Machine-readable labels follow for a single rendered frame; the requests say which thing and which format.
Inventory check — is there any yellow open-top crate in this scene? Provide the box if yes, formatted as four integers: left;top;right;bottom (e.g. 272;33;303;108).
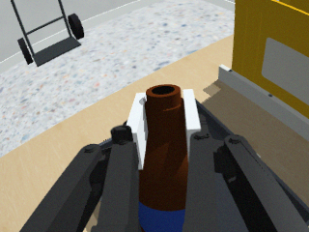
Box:
232;0;309;119

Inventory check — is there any grey rectangular tray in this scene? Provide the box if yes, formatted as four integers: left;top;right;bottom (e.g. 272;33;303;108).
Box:
98;99;309;232

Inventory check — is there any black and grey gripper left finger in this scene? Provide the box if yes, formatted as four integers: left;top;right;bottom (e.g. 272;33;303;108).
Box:
19;93;148;232

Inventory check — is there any brown glass bottle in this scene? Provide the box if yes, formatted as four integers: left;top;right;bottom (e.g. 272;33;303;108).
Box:
138;84;188;232

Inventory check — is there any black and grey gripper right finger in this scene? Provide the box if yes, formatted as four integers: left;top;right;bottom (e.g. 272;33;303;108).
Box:
183;89;309;232

